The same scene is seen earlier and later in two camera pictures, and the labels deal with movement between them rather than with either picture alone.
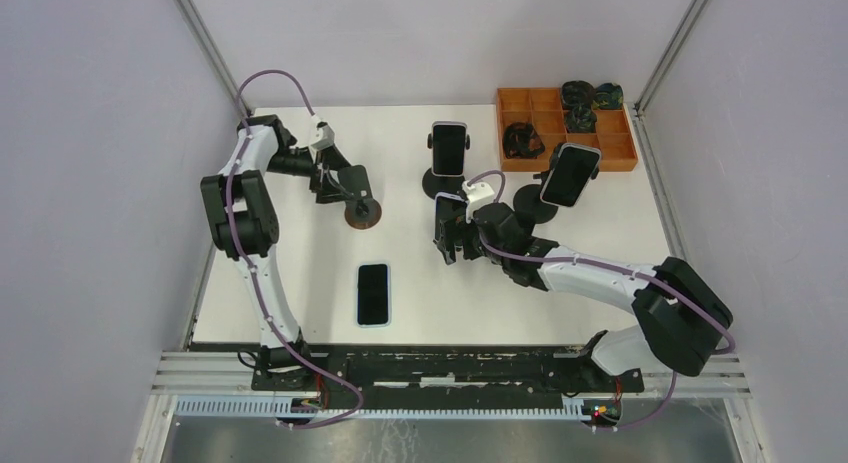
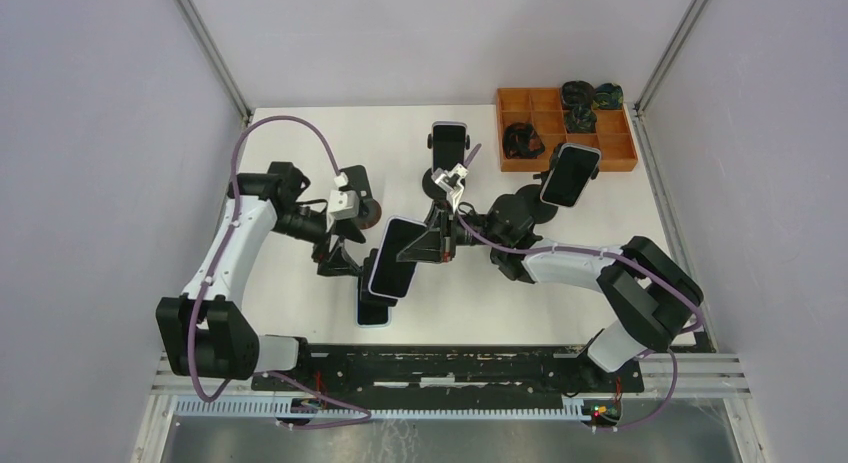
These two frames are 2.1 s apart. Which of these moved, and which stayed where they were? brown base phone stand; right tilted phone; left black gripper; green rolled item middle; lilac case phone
Moved: lilac case phone; left black gripper
Stayed: brown base phone stand; green rolled item middle; right tilted phone
